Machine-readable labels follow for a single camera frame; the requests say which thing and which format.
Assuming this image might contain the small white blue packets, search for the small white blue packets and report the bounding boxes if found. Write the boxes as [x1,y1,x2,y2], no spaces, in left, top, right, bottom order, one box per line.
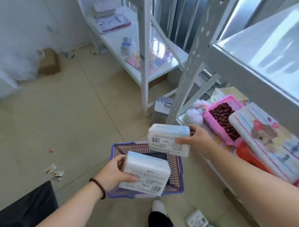
[120,37,136,56]

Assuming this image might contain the white mesh bag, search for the white mesh bag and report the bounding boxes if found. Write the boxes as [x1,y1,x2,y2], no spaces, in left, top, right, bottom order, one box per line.
[192,99,212,115]

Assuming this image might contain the purple printed flat packet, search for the purple printed flat packet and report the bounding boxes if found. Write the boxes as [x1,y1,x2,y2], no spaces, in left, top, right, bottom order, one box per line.
[94,14,132,34]

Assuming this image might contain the brown cardboard box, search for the brown cardboard box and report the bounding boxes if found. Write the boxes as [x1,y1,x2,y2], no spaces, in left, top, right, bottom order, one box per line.
[38,48,62,76]

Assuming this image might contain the purple plastic shopping basket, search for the purple plastic shopping basket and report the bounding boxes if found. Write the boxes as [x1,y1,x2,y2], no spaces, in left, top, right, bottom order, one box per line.
[107,141,184,199]

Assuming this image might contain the person's right hand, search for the person's right hand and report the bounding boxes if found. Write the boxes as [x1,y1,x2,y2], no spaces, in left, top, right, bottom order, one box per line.
[175,124,215,157]

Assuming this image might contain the small white packet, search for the small white packet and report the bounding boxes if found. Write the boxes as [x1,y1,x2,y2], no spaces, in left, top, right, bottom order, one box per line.
[186,210,209,227]

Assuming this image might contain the white dog print tissue pack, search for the white dog print tissue pack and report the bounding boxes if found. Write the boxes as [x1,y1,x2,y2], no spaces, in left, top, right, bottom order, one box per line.
[228,102,299,184]

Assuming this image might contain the dark beaded bracelet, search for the dark beaded bracelet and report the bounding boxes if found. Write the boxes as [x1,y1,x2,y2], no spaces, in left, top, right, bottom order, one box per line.
[89,178,107,200]

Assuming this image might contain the pink plastic basket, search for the pink plastic basket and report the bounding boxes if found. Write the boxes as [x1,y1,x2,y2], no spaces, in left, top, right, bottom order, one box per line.
[202,94,245,146]

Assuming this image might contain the white metal shelf rack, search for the white metal shelf rack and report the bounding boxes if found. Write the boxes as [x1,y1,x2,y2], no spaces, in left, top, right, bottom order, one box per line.
[165,0,299,227]
[77,0,189,116]

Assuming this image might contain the stack of white packets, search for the stack of white packets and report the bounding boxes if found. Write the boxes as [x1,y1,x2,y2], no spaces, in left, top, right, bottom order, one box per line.
[92,0,117,19]

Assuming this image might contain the red plastic container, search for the red plastic container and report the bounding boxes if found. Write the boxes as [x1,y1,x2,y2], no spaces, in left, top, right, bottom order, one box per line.
[236,141,274,174]

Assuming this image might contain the person's left forearm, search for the person's left forearm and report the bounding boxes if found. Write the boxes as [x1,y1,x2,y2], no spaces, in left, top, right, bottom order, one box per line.
[35,181,106,227]

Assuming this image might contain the grey plastic step stool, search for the grey plastic step stool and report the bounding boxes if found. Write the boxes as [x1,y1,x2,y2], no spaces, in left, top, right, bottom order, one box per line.
[152,97,174,125]

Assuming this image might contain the pile of red dates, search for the pile of red dates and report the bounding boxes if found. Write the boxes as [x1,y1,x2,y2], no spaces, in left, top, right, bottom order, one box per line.
[209,102,241,142]

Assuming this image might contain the person's white shoe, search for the person's white shoe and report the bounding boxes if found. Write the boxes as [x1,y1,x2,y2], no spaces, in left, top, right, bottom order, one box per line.
[152,199,168,217]

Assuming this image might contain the person's black trouser leg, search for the person's black trouser leg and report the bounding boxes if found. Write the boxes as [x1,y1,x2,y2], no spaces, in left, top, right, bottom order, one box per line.
[0,181,58,227]

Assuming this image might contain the person's left hand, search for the person's left hand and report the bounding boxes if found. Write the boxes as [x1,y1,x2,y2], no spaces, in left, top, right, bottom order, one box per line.
[94,155,138,193]

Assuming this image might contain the person's right forearm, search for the person's right forearm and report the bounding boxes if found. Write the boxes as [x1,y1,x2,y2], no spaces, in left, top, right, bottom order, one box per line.
[203,140,299,227]

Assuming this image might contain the pink printed packet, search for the pink printed packet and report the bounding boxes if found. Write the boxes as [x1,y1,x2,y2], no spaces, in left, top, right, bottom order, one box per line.
[126,52,159,76]

